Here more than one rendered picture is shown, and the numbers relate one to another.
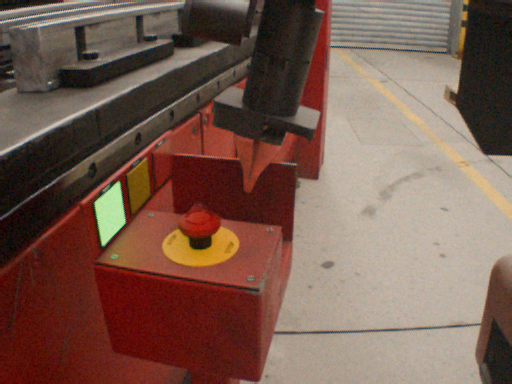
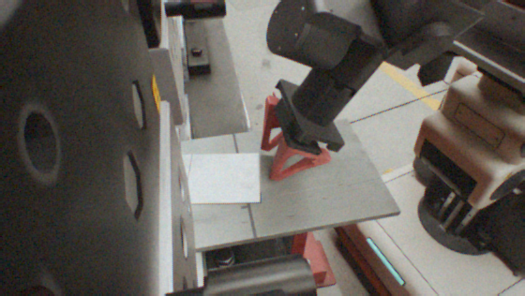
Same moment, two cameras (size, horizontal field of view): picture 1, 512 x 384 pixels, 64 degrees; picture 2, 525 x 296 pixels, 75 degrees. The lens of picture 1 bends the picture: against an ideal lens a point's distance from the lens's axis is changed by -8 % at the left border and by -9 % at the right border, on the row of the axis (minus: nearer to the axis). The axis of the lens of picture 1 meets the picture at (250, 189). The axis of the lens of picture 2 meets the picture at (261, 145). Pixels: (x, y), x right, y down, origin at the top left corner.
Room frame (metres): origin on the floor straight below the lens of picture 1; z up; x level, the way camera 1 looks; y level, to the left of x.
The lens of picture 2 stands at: (-0.10, 0.44, 1.35)
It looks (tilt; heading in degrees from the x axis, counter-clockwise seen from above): 45 degrees down; 334
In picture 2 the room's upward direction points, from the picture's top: straight up
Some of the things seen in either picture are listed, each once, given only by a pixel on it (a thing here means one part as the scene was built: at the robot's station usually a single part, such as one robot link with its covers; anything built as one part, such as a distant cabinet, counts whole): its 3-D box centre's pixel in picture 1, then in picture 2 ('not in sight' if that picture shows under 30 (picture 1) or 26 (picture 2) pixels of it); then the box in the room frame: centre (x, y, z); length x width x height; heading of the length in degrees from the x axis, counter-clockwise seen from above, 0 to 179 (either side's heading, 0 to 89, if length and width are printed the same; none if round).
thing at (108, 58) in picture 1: (125, 59); (195, 40); (0.76, 0.22, 0.89); 0.30 x 0.05 x 0.03; 165
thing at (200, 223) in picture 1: (200, 233); not in sight; (0.36, 0.05, 0.79); 0.04 x 0.04 x 0.04
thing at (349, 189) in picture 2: not in sight; (280, 175); (0.16, 0.28, 1.00); 0.26 x 0.18 x 0.01; 75
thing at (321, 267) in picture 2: not in sight; (300, 260); (0.40, 0.02, 0.06); 0.25 x 0.20 x 0.12; 77
